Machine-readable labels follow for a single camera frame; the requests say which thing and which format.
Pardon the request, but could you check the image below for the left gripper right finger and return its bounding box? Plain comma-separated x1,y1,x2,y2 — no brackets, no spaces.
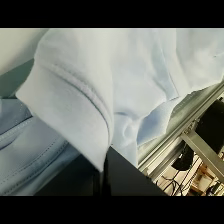
102,145,167,197

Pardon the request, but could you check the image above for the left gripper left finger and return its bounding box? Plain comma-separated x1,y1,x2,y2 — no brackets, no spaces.
34,153,103,197

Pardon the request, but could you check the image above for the light blue shirt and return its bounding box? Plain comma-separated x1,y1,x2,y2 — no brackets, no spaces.
0,27,224,197

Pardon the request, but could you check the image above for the silver frame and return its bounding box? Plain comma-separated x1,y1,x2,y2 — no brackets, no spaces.
137,80,224,184

